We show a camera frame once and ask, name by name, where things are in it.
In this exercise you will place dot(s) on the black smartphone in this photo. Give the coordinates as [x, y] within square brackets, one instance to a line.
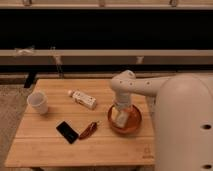
[67, 132]

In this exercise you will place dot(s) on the orange bowl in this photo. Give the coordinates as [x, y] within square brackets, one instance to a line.
[133, 123]

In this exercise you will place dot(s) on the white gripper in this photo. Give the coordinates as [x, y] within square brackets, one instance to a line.
[122, 105]

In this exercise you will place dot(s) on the white plastic bottle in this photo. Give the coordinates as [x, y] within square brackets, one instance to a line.
[83, 99]

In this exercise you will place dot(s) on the white paper cup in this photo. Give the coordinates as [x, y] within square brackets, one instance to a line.
[38, 101]

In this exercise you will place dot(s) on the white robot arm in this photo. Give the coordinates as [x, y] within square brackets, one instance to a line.
[183, 119]

